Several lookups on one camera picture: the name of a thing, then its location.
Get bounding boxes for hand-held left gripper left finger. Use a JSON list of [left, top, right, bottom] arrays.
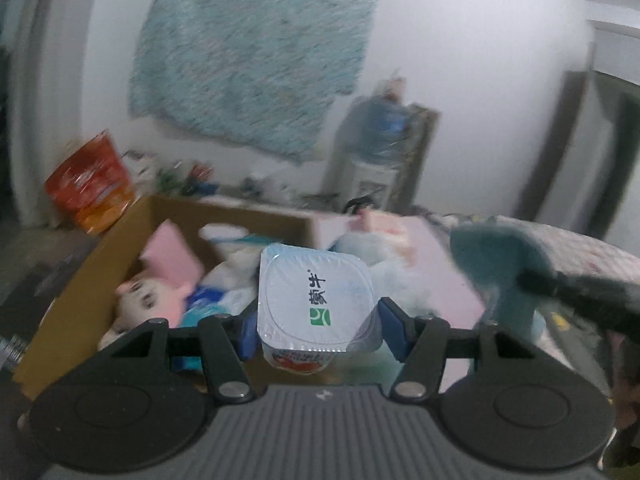
[[107, 311, 261, 404]]

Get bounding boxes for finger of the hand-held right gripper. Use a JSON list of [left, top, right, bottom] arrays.
[[517, 267, 640, 344]]

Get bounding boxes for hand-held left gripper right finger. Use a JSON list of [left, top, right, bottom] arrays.
[[377, 298, 547, 404]]

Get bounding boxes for blue teal tissue pack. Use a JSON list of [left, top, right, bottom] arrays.
[[172, 284, 259, 371]]

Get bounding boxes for white yogurt cup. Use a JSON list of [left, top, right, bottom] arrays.
[[257, 242, 384, 376]]

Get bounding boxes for teal plush toy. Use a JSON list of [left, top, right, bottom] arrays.
[[449, 224, 557, 346]]

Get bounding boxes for brown cardboard box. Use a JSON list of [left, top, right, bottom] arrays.
[[12, 194, 322, 401]]

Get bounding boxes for grey quilted blanket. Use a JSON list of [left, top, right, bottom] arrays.
[[425, 214, 640, 311]]

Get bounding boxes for bed with pink sheet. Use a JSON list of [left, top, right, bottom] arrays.
[[310, 211, 506, 396]]

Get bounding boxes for white blue packet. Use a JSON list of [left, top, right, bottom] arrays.
[[199, 223, 271, 286]]

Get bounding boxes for pink white plush toy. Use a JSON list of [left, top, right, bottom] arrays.
[[97, 274, 194, 351]]

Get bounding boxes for pink foam pack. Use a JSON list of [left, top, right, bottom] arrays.
[[138, 220, 204, 296]]

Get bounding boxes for white water dispenser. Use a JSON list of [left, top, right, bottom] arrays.
[[322, 102, 441, 212]]

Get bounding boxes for white plastic bag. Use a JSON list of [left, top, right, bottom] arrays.
[[244, 174, 297, 202]]

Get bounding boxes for red drink cans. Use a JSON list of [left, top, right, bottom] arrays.
[[189, 159, 217, 194]]

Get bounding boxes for green bottles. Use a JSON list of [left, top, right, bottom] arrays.
[[157, 161, 191, 196]]

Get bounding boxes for crumpled white bag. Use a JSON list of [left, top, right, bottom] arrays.
[[122, 149, 157, 187]]

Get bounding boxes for purple grey suitcase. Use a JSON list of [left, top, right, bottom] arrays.
[[0, 240, 97, 322]]

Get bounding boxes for blue water bottle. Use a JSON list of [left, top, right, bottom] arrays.
[[357, 79, 414, 161]]

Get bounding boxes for red orange plastic bag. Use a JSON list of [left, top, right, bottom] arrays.
[[43, 129, 139, 235]]

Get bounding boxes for white curtain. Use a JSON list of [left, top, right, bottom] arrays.
[[0, 0, 102, 231]]

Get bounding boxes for dark door frame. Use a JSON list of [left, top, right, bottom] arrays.
[[537, 4, 640, 257]]

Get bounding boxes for teal wall hanging cloth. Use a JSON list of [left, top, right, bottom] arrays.
[[128, 0, 379, 164]]

